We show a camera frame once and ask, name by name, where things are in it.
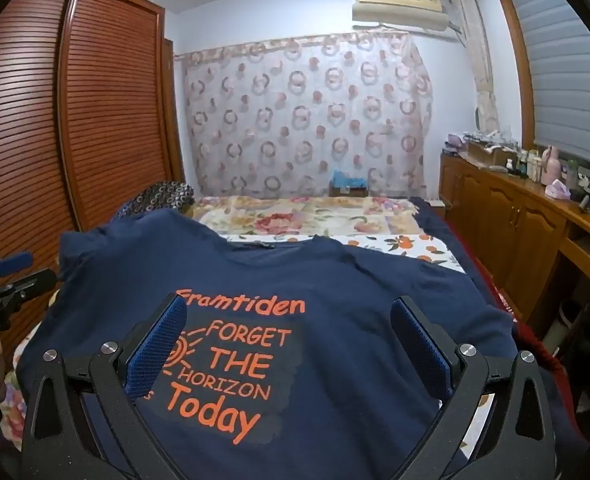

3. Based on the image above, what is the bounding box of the navy printed t-shirt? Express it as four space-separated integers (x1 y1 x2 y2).
15 207 590 480

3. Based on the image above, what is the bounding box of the navy medallion patterned pillow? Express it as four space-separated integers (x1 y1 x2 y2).
112 180 196 222

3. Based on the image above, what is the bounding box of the pink bottle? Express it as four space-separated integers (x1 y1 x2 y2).
542 146 564 184

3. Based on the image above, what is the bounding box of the circle patterned curtain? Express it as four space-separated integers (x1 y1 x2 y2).
175 30 433 201

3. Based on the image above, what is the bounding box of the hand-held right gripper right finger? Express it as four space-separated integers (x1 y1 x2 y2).
390 296 558 480

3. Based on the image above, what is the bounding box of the wooden window frame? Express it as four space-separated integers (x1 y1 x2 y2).
490 0 541 147

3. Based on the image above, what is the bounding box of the group of small bottles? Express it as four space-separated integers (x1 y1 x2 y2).
505 149 543 179

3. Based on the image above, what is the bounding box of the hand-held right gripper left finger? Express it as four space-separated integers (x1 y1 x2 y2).
22 294 191 480

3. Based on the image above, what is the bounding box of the brown louvered wardrobe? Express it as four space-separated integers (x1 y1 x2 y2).
0 0 186 376

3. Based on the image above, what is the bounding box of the cream lace curtain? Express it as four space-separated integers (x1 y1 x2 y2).
448 0 501 136

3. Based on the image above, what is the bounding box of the floral blanket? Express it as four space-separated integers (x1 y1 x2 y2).
190 195 426 241

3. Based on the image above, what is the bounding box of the grey window blind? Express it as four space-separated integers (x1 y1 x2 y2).
505 0 590 171

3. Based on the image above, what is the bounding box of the navy bed cover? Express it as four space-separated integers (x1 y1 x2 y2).
409 196 476 273

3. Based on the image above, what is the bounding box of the box with blue cloth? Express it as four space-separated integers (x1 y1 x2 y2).
329 170 371 199

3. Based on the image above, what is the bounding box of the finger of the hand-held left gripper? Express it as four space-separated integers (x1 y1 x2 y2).
0 252 34 282
0 268 58 307

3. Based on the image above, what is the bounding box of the white air conditioner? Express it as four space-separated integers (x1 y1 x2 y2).
351 0 463 41

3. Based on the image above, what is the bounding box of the wooden cabinet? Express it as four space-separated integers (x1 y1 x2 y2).
439 152 590 311

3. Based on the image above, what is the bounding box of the orange fruit print sheet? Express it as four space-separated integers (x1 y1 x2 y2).
0 232 496 441

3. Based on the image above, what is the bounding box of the pink crumpled cloth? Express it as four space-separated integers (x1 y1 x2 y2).
545 179 572 202

